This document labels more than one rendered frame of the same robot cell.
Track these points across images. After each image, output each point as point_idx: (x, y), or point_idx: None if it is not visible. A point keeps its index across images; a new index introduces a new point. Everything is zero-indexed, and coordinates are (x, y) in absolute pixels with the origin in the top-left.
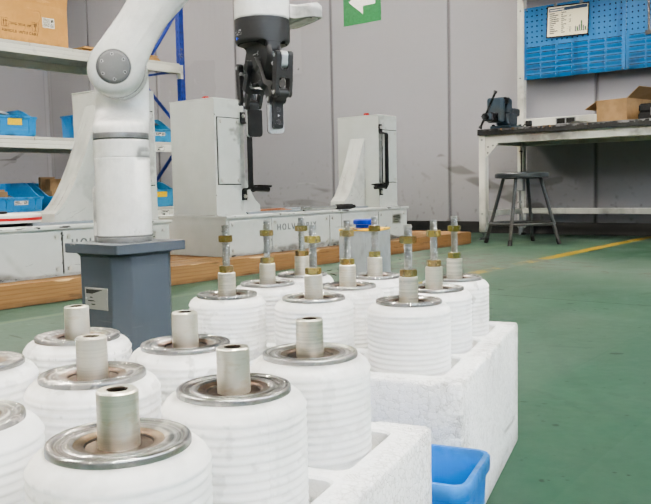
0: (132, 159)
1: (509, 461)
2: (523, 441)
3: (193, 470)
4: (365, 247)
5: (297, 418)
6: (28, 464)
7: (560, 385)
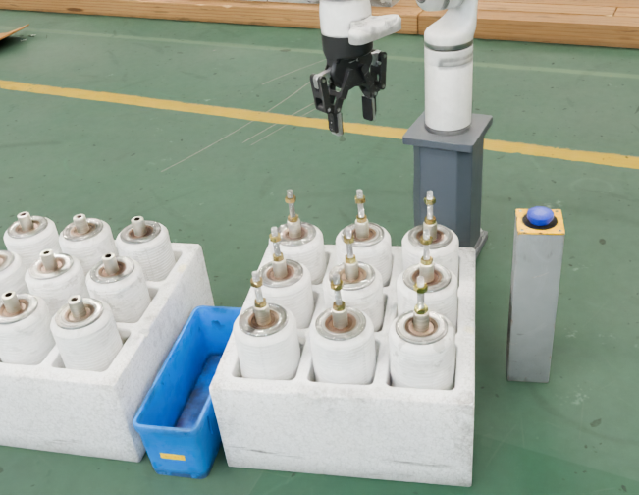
0: (434, 68)
1: (409, 483)
2: (471, 492)
3: None
4: (515, 241)
5: (0, 334)
6: None
7: None
